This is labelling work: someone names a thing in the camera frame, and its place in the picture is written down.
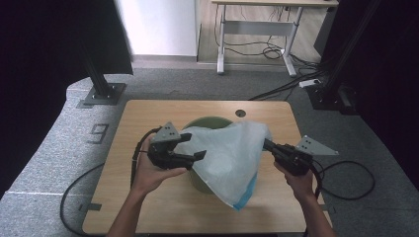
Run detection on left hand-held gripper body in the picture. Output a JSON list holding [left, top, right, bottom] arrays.
[[146, 121, 196, 171]]

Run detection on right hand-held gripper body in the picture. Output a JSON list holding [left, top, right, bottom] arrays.
[[273, 134, 340, 177]]

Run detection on green plastic trash bin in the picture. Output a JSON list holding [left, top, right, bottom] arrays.
[[182, 116, 235, 196]]

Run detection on white blue-edged plastic bag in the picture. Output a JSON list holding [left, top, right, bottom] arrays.
[[174, 119, 273, 212]]

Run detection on person's right hand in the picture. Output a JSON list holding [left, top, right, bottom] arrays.
[[274, 161, 319, 202]]

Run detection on person's left hand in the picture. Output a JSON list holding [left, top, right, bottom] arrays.
[[130, 135, 189, 199]]

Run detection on black metal stand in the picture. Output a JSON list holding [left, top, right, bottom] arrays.
[[83, 55, 127, 107], [305, 0, 383, 116]]

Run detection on white power strip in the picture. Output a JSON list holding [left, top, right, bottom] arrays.
[[298, 78, 322, 89]]

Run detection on white panel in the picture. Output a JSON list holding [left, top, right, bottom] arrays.
[[114, 0, 202, 57]]

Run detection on white-legged wooden desk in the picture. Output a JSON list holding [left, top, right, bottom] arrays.
[[210, 0, 340, 78]]

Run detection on dark curtain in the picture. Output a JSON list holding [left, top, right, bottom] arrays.
[[0, 0, 134, 198], [313, 0, 419, 186]]

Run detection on black floor cable bundle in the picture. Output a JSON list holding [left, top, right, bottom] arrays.
[[248, 53, 330, 102]]

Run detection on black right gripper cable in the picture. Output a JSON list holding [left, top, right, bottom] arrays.
[[309, 159, 377, 201]]

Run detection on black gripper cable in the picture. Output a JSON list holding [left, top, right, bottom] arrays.
[[59, 126, 163, 237], [309, 159, 377, 201]]

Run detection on tangled black cables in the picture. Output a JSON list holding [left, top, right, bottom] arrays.
[[213, 4, 288, 61]]

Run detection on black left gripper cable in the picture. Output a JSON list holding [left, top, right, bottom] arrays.
[[59, 126, 163, 237]]

